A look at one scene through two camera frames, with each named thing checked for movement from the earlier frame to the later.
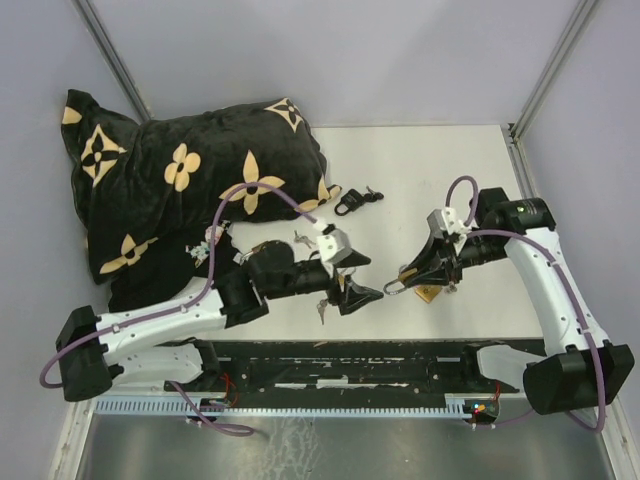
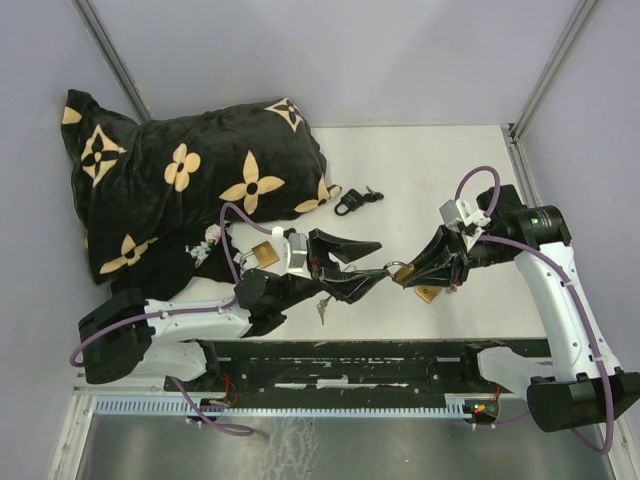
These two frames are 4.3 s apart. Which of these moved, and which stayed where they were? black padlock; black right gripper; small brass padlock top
Moved: small brass padlock top
Stayed: black right gripper; black padlock
